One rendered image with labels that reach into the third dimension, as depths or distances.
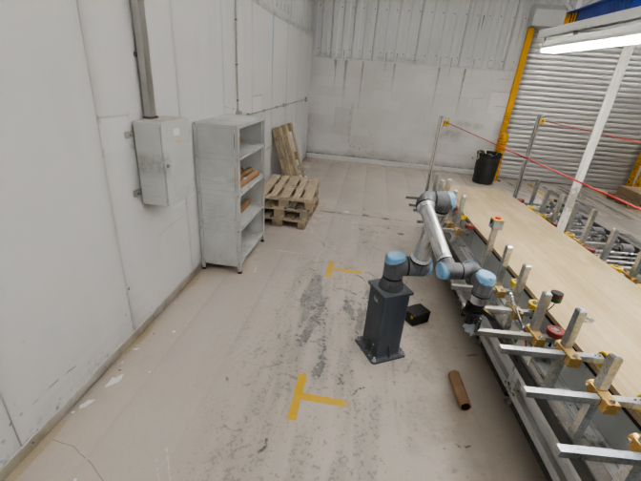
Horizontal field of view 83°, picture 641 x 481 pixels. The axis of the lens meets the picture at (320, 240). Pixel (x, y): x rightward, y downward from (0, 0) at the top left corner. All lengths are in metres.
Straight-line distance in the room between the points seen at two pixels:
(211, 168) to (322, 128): 6.38
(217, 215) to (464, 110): 7.35
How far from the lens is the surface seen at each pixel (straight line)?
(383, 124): 9.72
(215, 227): 3.92
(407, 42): 9.72
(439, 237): 2.12
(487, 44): 9.99
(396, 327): 2.96
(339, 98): 9.72
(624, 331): 2.58
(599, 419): 2.31
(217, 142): 3.65
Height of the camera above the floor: 2.03
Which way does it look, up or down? 24 degrees down
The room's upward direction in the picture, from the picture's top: 5 degrees clockwise
